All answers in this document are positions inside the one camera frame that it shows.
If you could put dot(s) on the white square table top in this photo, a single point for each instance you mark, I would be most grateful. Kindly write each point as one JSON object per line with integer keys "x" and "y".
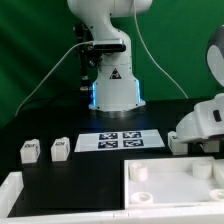
{"x": 173, "y": 182}

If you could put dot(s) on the white sheet with markers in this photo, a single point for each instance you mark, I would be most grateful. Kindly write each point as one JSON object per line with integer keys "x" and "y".
{"x": 123, "y": 140}

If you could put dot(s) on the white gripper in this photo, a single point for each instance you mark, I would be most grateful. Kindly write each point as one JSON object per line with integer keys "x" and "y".
{"x": 204, "y": 123}

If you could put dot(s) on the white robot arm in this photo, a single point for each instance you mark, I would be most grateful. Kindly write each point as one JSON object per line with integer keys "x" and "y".
{"x": 116, "y": 91}

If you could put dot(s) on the grey camera on mount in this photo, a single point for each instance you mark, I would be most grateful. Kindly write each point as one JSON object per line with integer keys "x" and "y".
{"x": 109, "y": 45}

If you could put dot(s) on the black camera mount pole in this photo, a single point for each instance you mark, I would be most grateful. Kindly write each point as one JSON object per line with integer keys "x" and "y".
{"x": 83, "y": 36}

